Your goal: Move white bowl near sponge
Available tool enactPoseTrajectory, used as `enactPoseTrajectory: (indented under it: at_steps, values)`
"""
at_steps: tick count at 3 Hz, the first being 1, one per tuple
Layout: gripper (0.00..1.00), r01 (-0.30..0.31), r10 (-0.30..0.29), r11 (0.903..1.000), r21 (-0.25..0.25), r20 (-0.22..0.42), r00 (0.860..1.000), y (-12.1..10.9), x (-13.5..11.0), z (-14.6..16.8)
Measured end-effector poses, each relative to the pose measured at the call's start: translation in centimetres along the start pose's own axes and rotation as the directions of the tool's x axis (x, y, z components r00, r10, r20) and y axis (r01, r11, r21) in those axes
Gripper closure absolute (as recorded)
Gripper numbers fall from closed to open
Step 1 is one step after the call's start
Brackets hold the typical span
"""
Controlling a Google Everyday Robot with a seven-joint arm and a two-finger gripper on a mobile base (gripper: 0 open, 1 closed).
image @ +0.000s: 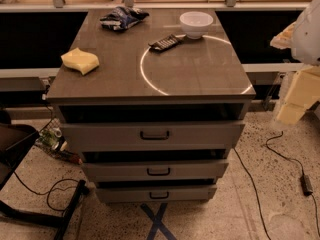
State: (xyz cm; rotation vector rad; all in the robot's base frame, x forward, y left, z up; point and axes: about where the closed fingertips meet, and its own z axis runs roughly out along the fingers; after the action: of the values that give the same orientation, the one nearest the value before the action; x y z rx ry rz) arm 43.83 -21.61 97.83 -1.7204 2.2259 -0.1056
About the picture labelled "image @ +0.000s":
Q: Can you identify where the blue tape cross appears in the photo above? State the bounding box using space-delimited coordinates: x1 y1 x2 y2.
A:
140 203 177 240

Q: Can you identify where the top grey drawer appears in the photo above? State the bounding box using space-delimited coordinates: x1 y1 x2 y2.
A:
61 121 244 152

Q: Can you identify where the wire basket with items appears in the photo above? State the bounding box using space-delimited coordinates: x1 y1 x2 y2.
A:
35 118 82 165

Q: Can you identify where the grey drawer cabinet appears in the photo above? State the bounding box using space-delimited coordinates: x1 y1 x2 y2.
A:
48 9 255 189

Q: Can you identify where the yellow sponge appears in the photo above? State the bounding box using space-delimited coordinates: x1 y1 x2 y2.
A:
61 48 99 75

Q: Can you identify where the grey drawer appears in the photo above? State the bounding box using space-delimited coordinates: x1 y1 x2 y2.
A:
82 159 228 182
61 121 244 152
95 185 217 203

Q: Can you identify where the black floor cable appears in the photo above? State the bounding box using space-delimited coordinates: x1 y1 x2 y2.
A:
233 147 273 240

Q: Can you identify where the black chair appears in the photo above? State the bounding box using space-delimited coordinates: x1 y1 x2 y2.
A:
0 108 90 240

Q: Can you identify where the blue chip bag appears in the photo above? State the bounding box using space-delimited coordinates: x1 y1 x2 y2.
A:
99 6 149 31

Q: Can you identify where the middle grey drawer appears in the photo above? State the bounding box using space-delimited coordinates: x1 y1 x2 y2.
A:
82 159 228 182

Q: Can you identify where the white bowl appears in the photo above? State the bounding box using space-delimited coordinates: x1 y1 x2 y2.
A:
179 11 213 39

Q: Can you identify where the black looped cable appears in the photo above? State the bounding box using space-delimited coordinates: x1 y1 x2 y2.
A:
12 170 81 213

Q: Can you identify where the bottom grey drawer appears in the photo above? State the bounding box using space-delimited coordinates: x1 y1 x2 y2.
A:
95 185 217 203

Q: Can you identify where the black power adapter cable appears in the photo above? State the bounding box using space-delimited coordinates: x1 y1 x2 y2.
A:
265 130 320 237

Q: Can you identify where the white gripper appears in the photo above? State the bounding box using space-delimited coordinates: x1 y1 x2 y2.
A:
270 0 320 125

